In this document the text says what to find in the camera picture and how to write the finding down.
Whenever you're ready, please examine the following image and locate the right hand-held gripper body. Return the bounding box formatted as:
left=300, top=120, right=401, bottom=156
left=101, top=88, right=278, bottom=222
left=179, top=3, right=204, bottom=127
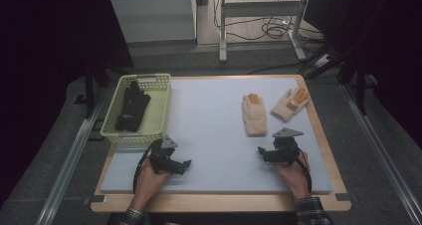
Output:
left=265, top=127, right=305, bottom=168

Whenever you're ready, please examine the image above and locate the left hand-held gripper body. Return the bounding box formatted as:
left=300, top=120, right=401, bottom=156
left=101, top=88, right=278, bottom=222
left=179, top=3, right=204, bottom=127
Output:
left=148, top=134, right=180, bottom=175

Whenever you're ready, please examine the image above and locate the cream fluffy glove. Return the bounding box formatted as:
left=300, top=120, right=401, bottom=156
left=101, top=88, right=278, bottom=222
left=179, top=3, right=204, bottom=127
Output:
left=241, top=93, right=268, bottom=137

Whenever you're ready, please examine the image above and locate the cream glove with orange patch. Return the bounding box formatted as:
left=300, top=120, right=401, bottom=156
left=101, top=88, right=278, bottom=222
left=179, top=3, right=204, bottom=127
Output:
left=270, top=87, right=312, bottom=123

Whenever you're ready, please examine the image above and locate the pale green plastic basket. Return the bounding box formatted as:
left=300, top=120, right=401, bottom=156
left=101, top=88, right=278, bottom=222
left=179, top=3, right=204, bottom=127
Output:
left=100, top=73, right=172, bottom=144

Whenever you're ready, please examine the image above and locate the black glove with small print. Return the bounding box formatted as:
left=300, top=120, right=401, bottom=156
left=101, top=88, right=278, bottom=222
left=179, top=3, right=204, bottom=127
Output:
left=114, top=81, right=146, bottom=133

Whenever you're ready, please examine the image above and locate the person's left hand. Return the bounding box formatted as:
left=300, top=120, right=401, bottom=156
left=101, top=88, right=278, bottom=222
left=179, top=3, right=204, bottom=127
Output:
left=130, top=161, right=173, bottom=212

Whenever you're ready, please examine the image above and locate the person's right hand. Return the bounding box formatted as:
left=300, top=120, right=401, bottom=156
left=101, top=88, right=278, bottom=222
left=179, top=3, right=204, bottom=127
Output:
left=273, top=149, right=313, bottom=200

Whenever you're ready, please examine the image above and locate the grey foam mat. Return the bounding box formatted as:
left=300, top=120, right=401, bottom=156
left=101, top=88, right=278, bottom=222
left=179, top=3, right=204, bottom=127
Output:
left=100, top=77, right=333, bottom=195

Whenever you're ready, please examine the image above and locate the black tape piece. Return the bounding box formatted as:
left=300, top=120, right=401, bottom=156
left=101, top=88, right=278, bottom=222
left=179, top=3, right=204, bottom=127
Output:
left=83, top=194, right=107, bottom=205

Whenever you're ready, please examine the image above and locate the black tripod stand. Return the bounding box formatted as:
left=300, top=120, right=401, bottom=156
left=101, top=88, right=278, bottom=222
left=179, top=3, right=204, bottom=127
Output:
left=298, top=40, right=370, bottom=116

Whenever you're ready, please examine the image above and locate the black metal stand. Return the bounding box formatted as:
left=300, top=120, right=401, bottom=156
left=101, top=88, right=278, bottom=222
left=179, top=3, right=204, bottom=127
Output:
left=74, top=64, right=111, bottom=119

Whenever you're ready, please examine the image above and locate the white cabinet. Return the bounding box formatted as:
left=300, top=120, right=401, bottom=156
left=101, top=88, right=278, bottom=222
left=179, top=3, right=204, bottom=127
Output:
left=108, top=0, right=197, bottom=44

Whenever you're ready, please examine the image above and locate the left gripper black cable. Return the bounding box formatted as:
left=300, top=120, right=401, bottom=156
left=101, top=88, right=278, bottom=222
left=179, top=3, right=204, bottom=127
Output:
left=132, top=140, right=163, bottom=195

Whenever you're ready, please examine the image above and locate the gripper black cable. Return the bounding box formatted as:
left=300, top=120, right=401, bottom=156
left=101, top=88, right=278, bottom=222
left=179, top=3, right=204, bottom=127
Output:
left=297, top=148, right=314, bottom=193
left=132, top=140, right=163, bottom=195

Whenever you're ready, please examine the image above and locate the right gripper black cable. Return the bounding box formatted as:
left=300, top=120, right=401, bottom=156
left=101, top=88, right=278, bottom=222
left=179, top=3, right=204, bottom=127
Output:
left=297, top=148, right=314, bottom=193

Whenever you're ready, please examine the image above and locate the black floor cable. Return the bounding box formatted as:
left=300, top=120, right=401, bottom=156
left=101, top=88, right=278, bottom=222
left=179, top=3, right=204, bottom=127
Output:
left=247, top=61, right=307, bottom=76

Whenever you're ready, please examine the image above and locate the metal floor rail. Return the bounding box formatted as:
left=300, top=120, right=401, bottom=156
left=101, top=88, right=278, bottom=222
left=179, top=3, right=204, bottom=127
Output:
left=340, top=84, right=422, bottom=225
left=34, top=89, right=107, bottom=225

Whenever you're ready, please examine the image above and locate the tangle of floor cables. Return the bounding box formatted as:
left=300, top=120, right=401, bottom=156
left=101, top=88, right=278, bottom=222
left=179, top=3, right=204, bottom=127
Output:
left=213, top=0, right=324, bottom=43

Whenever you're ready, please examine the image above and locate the white desk frame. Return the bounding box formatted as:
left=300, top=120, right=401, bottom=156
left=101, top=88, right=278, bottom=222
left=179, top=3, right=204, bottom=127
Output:
left=218, top=0, right=313, bottom=64

